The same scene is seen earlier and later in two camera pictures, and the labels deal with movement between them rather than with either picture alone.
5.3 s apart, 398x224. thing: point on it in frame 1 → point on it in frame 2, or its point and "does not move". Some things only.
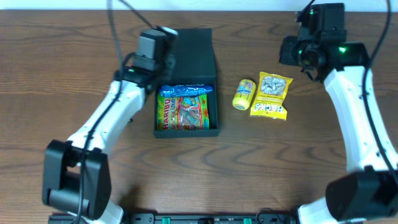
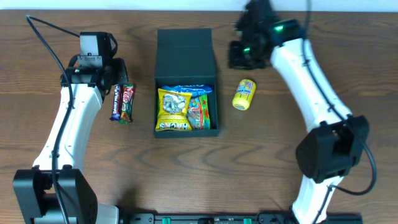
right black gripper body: (288, 51) → (244, 58)
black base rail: (185, 218) does not move
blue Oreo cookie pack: (180, 89) does not move
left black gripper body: (170, 62) → (119, 70)
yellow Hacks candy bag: (271, 91) → (172, 111)
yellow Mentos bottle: (244, 94) does not move
